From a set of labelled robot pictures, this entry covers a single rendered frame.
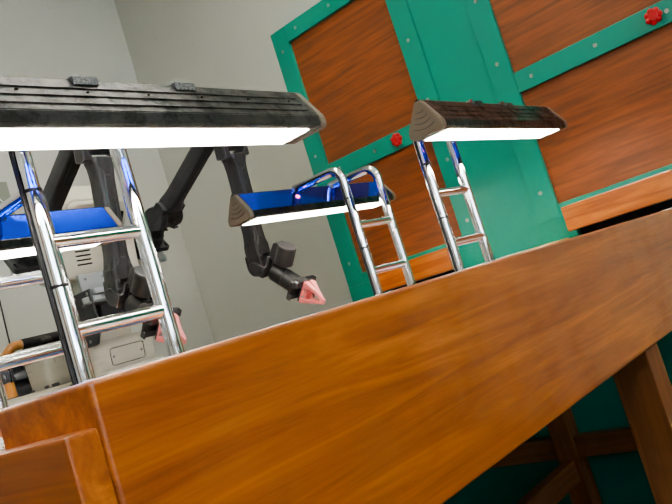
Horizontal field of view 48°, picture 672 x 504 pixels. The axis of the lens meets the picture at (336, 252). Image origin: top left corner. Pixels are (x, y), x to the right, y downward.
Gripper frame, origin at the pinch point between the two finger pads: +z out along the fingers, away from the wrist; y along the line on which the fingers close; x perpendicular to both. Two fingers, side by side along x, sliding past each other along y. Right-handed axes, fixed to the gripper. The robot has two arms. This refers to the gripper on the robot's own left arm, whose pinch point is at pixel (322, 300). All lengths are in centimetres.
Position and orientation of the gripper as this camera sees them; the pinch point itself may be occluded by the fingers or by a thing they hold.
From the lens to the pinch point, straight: 216.9
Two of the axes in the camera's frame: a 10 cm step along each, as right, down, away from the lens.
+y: 6.2, -1.3, 7.7
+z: 7.4, 4.2, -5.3
